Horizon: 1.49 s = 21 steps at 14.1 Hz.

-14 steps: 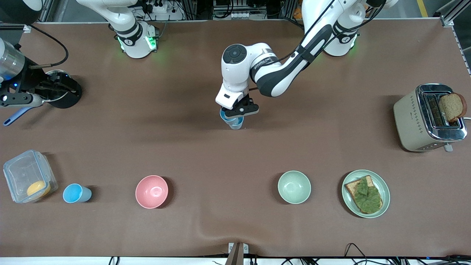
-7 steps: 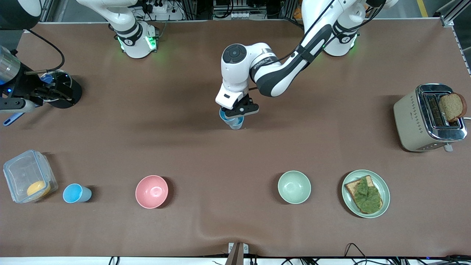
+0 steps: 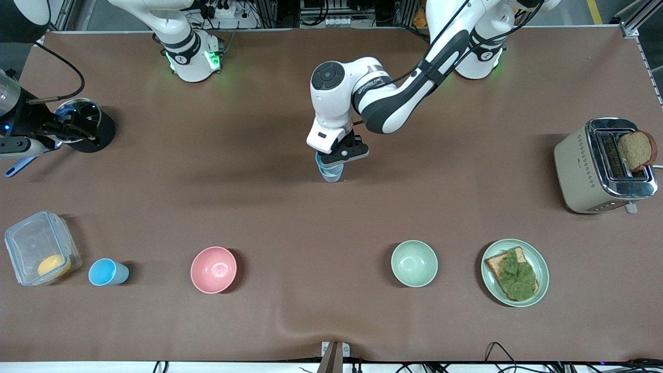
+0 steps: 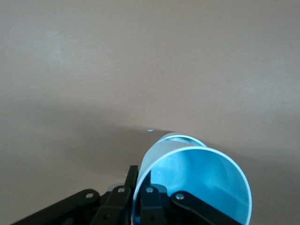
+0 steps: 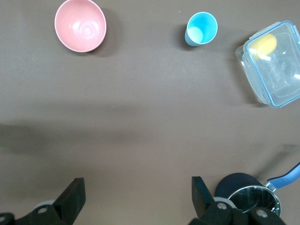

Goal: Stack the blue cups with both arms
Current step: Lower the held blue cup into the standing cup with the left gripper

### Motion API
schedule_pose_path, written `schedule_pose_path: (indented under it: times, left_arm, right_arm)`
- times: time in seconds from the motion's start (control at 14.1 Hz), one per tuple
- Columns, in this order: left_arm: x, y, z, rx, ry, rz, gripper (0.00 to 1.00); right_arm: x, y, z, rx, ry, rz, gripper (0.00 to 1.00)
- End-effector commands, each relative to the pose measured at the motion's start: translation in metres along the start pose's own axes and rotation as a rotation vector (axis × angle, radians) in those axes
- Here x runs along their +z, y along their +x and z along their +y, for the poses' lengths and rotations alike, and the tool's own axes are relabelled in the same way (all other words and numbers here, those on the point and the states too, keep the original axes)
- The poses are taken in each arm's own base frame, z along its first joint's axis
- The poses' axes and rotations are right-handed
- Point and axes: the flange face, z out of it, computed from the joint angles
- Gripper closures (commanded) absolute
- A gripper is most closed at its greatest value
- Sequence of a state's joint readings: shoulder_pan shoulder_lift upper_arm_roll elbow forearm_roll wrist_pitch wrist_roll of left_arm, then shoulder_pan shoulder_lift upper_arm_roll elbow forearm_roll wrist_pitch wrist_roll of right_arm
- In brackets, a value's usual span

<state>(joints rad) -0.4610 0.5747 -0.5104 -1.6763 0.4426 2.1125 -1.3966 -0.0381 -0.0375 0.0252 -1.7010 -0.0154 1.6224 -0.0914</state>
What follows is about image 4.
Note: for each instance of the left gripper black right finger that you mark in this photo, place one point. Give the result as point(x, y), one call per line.
point(152, 206)

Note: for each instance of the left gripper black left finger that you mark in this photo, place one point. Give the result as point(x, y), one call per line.
point(112, 206)

